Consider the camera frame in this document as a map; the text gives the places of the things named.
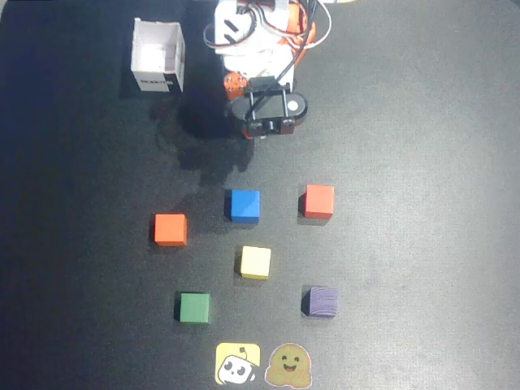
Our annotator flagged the black camera cable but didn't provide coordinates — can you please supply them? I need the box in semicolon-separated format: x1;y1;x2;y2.
272;0;322;85

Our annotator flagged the blue wooden cube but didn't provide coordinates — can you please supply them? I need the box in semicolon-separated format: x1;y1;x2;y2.
224;188;262;224

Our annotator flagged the red wooden cube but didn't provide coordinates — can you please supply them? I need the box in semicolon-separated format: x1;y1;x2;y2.
298;184;336;220

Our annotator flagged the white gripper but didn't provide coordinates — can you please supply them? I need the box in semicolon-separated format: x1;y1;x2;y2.
214;0;297;141

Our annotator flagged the yellow wooden cube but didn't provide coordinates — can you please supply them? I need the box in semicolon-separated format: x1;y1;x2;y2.
234;245;272;280

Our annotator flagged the white open cardboard box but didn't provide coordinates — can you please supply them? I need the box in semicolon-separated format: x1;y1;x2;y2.
129;16;187;95

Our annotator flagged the black fabric mat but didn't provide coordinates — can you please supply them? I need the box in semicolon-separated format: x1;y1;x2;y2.
0;0;520;390

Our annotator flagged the purple wooden cube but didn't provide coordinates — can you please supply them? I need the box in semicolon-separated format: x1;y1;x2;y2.
301;285;340;318

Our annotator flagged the green wooden cube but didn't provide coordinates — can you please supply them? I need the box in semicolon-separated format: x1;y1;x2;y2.
174;292;212;325

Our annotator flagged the orange wooden cube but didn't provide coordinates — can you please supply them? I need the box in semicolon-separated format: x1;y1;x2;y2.
153;213;189;248

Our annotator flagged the hugging face emoji sticker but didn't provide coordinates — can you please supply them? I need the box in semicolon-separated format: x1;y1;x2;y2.
264;343;314;386

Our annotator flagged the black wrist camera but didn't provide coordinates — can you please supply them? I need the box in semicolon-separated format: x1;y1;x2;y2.
226;76;310;137

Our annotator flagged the yellow robot mascot sticker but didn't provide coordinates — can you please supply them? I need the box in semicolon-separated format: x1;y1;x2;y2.
214;342;262;386

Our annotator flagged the white red servo wire bundle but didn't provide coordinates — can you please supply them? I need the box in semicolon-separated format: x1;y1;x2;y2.
202;0;332;53

